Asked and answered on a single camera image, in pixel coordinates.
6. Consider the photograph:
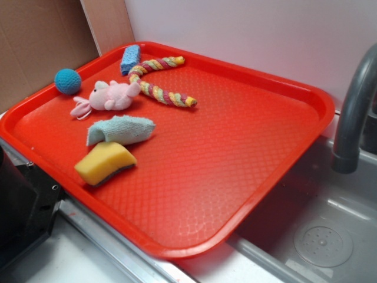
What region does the light blue terry cloth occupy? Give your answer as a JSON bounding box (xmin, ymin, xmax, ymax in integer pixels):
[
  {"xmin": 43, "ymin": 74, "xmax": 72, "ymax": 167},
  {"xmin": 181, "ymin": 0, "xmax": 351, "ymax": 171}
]
[{"xmin": 86, "ymin": 115, "xmax": 156, "ymax": 146}]

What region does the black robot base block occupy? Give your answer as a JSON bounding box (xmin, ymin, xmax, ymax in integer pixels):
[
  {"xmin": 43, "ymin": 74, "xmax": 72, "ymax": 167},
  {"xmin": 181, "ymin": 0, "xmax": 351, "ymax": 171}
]
[{"xmin": 1, "ymin": 149, "xmax": 63, "ymax": 270}]

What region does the red plastic tray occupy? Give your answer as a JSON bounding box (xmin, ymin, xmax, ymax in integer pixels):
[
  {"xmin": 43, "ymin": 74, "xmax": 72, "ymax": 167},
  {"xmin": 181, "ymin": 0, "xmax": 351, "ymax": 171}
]
[{"xmin": 1, "ymin": 42, "xmax": 335, "ymax": 259}]

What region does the yellow sponge with grey pad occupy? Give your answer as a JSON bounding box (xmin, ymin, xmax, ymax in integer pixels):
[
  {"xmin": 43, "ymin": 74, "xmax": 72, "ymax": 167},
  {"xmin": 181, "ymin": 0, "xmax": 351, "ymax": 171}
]
[{"xmin": 74, "ymin": 141, "xmax": 137, "ymax": 186}]

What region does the pink plush bunny toy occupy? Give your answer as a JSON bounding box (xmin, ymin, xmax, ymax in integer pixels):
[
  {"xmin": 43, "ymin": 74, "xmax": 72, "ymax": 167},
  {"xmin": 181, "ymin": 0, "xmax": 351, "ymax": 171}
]
[{"xmin": 70, "ymin": 80, "xmax": 141, "ymax": 120}]

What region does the blue sponge block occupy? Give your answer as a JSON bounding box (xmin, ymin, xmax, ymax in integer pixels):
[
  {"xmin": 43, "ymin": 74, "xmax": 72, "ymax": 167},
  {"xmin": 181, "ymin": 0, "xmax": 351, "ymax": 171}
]
[{"xmin": 120, "ymin": 45, "xmax": 141, "ymax": 76}]

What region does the blue knitted ball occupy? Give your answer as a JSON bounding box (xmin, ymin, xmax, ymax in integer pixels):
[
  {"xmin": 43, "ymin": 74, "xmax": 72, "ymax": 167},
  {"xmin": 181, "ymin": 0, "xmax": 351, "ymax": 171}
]
[{"xmin": 54, "ymin": 68, "xmax": 82, "ymax": 96}]

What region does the grey plastic sink basin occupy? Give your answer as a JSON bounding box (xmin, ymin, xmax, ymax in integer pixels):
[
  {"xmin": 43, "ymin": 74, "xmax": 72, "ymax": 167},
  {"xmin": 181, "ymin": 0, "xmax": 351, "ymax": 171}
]
[{"xmin": 178, "ymin": 138, "xmax": 376, "ymax": 282}]

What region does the grey sink faucet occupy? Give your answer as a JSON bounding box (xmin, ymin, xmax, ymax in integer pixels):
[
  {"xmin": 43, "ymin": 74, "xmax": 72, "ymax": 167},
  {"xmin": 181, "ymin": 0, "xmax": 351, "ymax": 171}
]
[{"xmin": 331, "ymin": 45, "xmax": 376, "ymax": 174}]

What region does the brown cardboard panel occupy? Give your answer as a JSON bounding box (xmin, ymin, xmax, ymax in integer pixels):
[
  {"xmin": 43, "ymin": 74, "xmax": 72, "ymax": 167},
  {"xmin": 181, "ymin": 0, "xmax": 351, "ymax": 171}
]
[{"xmin": 1, "ymin": 1, "xmax": 134, "ymax": 112}]

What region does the multicolour twisted rope toy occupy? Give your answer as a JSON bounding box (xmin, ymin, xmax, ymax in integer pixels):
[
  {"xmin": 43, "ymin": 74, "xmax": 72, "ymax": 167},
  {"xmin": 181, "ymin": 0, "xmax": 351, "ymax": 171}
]
[{"xmin": 127, "ymin": 56, "xmax": 197, "ymax": 108}]

